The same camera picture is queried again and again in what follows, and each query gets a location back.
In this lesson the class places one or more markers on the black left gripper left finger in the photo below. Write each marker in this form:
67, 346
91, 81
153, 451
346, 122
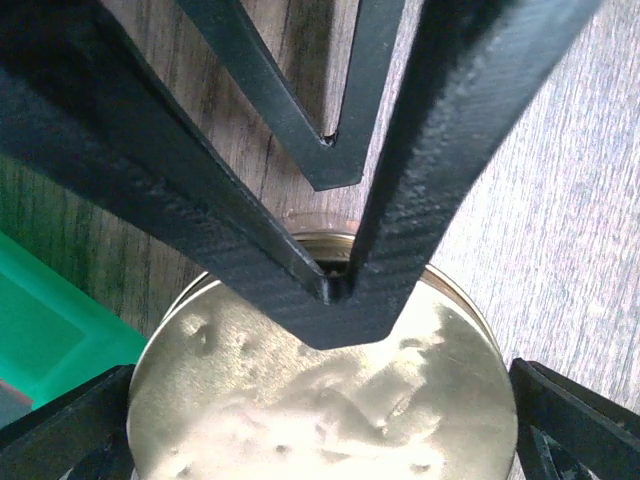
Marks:
79, 435

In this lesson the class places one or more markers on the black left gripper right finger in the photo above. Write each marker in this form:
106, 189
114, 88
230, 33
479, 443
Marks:
566, 431

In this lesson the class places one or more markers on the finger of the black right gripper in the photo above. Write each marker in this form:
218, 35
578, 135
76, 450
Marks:
473, 69
80, 105

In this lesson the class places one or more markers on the green bin with star candies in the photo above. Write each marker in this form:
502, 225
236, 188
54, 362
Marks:
54, 337

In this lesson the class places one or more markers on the cream jar lid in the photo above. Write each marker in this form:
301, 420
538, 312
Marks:
222, 392

